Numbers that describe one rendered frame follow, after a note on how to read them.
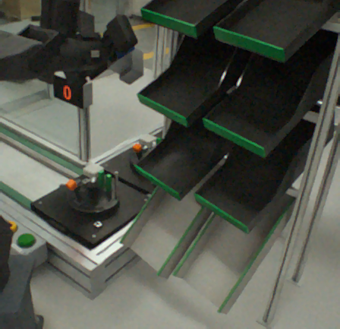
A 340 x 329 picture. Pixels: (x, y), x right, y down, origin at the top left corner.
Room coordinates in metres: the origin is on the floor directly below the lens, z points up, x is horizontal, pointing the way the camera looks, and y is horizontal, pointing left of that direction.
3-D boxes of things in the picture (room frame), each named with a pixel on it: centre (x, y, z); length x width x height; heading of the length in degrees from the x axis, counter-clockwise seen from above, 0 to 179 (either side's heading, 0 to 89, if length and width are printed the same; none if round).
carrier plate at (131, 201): (0.96, 0.19, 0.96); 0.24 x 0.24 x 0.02; 56
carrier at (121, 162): (1.17, 0.05, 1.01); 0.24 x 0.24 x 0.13; 56
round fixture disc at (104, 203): (0.96, 0.19, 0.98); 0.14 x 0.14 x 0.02
